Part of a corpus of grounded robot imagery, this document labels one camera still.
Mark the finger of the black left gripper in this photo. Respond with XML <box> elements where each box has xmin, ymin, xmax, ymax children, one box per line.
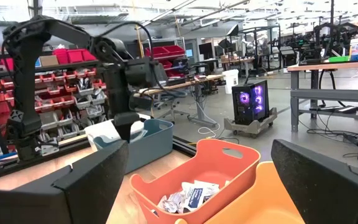
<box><xmin>114</xmin><ymin>123</ymin><xmax>127</xmax><ymax>143</ymax></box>
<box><xmin>126</xmin><ymin>123</ymin><xmax>140</xmax><ymax>143</ymax></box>

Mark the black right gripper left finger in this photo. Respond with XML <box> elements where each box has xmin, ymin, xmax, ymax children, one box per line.
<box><xmin>0</xmin><ymin>139</ymin><xmax>129</xmax><ymax>224</ymax></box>

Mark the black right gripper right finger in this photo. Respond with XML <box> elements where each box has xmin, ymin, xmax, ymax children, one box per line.
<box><xmin>271</xmin><ymin>139</ymin><xmax>358</xmax><ymax>224</ymax></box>

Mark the white blue-print packet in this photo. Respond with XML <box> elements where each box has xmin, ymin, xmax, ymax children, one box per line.
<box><xmin>181</xmin><ymin>180</ymin><xmax>221</xmax><ymax>214</ymax></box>
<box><xmin>157</xmin><ymin>192</ymin><xmax>185</xmax><ymax>215</ymax></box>

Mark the teal plastic bin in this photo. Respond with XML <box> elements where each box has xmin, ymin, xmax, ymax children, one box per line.
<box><xmin>93</xmin><ymin>118</ymin><xmax>174</xmax><ymax>174</ymax></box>

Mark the grey office chair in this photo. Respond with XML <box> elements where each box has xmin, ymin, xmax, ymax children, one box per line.
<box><xmin>152</xmin><ymin>91</ymin><xmax>186</xmax><ymax>124</ymax></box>

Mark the shelf rack with red bins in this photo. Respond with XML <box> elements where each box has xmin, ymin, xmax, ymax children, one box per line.
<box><xmin>144</xmin><ymin>37</ymin><xmax>186</xmax><ymax>78</ymax></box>
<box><xmin>0</xmin><ymin>45</ymin><xmax>109</xmax><ymax>154</ymax></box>

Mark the yellow plastic bin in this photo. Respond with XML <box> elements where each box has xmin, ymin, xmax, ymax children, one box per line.
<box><xmin>174</xmin><ymin>161</ymin><xmax>306</xmax><ymax>224</ymax></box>

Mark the wooden top desk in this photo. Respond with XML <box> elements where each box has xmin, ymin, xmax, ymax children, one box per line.
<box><xmin>134</xmin><ymin>73</ymin><xmax>226</xmax><ymax>128</ymax></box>

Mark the black floor power strip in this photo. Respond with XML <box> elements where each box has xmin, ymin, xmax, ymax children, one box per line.
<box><xmin>309</xmin><ymin>105</ymin><xmax>358</xmax><ymax>114</ymax></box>

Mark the orange plastic bin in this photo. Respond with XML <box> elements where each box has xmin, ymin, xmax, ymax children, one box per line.
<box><xmin>129</xmin><ymin>139</ymin><xmax>262</xmax><ymax>224</ymax></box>

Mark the grey wheeled dolly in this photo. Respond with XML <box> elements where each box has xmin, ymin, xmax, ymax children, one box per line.
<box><xmin>224</xmin><ymin>107</ymin><xmax>278</xmax><ymax>138</ymax></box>

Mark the white plastic bucket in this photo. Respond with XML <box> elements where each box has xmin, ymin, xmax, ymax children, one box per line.
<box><xmin>222</xmin><ymin>68</ymin><xmax>240</xmax><ymax>95</ymax></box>

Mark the black glowing computer tower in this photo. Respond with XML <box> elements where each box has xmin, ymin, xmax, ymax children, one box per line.
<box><xmin>231</xmin><ymin>80</ymin><xmax>270</xmax><ymax>126</ymax></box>

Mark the flat green box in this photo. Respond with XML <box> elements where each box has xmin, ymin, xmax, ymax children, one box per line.
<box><xmin>328</xmin><ymin>55</ymin><xmax>351</xmax><ymax>63</ymax></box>

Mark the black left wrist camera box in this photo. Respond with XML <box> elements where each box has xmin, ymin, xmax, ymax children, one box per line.
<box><xmin>124</xmin><ymin>58</ymin><xmax>169</xmax><ymax>90</ymax></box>

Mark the black floor cable bundle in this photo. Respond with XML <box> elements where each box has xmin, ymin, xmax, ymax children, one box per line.
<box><xmin>298</xmin><ymin>90</ymin><xmax>358</xmax><ymax>167</ymax></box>

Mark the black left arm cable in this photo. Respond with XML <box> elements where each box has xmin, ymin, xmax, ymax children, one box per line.
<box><xmin>98</xmin><ymin>21</ymin><xmax>188</xmax><ymax>98</ymax></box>

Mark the white floor cable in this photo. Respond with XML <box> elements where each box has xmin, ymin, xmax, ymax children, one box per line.
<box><xmin>196</xmin><ymin>99</ymin><xmax>222</xmax><ymax>138</ymax></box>

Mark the grey frame workbench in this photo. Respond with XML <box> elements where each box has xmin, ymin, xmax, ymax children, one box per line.
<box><xmin>287</xmin><ymin>60</ymin><xmax>358</xmax><ymax>133</ymax></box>

